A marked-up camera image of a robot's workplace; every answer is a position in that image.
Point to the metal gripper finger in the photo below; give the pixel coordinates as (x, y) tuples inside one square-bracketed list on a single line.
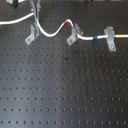
[(33, 6), (38, 7)]

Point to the left grey cable clip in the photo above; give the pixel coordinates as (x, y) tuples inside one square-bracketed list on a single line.
[(35, 32)]

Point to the grey cable clip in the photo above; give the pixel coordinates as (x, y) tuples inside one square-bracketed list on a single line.
[(73, 37), (35, 32), (110, 33)]

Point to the middle grey cable clip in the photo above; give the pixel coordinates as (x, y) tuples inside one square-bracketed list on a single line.
[(73, 37)]

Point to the right grey cable clip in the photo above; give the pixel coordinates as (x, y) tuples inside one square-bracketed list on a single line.
[(110, 33)]

